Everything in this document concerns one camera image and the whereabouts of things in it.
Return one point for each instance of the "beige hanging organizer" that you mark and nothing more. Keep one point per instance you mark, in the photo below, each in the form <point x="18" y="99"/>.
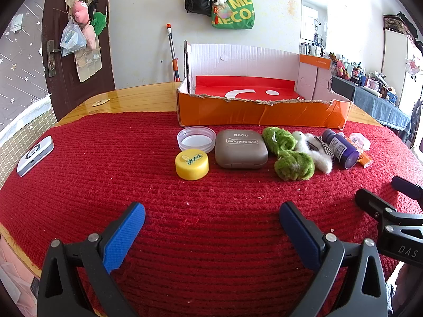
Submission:
<point x="87" y="66"/>

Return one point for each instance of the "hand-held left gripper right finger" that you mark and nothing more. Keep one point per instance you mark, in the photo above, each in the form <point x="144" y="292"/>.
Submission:
<point x="300" y="237"/>

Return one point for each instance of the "red knitted blanket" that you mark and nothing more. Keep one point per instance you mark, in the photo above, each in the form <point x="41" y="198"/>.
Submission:
<point x="132" y="171"/>

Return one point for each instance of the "white fluffy bunny hair clip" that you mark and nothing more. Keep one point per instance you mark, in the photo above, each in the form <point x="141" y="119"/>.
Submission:
<point x="317" y="158"/>

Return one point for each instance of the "white cabinet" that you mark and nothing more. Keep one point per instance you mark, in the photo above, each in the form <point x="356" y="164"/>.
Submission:
<point x="396" y="66"/>

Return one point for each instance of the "purple bottle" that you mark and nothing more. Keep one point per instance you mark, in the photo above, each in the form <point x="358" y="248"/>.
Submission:
<point x="343" y="152"/>

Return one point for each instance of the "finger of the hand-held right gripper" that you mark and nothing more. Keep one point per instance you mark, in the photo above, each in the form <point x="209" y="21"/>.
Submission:
<point x="370" y="201"/>
<point x="408" y="187"/>

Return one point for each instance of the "clear plastic lid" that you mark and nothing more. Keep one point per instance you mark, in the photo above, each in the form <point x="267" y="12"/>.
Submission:
<point x="195" y="142"/>

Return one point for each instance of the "taupe eyeshadow case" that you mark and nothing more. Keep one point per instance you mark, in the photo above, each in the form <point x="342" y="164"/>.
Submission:
<point x="241" y="153"/>

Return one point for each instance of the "wooden table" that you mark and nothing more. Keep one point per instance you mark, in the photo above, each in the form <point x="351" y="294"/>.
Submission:
<point x="132" y="95"/>

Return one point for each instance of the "dark brown door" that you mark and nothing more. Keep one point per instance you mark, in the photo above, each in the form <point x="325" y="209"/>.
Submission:
<point x="59" y="89"/>

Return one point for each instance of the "wall mirror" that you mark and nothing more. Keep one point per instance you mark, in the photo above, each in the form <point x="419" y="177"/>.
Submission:
<point x="314" y="23"/>

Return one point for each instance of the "green plush toy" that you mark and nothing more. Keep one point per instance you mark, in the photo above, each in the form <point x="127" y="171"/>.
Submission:
<point x="99" y="21"/>

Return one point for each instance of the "yellow round tin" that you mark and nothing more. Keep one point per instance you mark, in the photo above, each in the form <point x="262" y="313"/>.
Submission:
<point x="191" y="168"/>

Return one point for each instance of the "green tote bag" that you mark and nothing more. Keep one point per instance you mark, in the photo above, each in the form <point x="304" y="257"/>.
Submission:
<point x="238" y="10"/>

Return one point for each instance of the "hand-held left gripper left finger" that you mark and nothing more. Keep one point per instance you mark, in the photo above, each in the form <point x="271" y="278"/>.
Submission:
<point x="125" y="234"/>

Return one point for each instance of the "desk with dark cloth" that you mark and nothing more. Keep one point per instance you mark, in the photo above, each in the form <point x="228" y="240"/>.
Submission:
<point x="373" y="102"/>

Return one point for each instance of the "clear plastic bag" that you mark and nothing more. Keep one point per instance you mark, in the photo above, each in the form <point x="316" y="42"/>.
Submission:
<point x="71" y="39"/>

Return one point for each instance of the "small clear plastic box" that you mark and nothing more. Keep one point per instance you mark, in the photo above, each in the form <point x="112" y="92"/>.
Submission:
<point x="360" y="141"/>

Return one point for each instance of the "small wooden tag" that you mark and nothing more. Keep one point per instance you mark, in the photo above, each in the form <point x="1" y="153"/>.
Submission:
<point x="100" y="102"/>

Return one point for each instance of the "orange cardboard box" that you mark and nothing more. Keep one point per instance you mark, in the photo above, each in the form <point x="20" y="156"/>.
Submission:
<point x="264" y="114"/>

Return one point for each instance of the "row of desk knick-knacks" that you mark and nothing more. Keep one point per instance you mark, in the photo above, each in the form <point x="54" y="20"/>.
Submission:
<point x="360" y="72"/>

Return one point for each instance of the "pink plush toy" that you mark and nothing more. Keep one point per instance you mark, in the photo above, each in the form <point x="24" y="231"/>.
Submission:
<point x="81" y="11"/>

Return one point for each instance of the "white flat device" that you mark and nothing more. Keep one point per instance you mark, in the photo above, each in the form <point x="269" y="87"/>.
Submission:
<point x="34" y="155"/>

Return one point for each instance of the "green fuzzy plush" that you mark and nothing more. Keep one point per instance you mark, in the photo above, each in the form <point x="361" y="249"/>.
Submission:
<point x="294" y="168"/>

